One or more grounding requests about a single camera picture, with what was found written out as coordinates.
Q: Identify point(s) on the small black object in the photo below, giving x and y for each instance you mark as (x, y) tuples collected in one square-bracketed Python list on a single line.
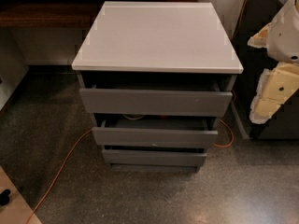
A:
[(4, 197)]

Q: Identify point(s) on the grey drawer cabinet white top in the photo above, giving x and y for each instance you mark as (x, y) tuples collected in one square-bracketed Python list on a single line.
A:
[(157, 46)]

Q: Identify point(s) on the light wooden board corner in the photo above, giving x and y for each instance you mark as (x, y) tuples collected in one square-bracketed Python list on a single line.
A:
[(17, 210)]

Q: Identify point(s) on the grey top drawer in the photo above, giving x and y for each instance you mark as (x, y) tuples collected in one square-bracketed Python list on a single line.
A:
[(156, 102)]

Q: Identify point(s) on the dark wooden shelf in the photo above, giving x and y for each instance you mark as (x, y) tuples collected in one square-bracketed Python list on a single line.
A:
[(54, 13)]

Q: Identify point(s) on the white bowl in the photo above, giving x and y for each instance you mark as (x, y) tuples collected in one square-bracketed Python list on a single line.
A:
[(133, 117)]

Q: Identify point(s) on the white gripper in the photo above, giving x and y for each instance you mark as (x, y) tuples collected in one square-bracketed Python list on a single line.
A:
[(284, 37)]

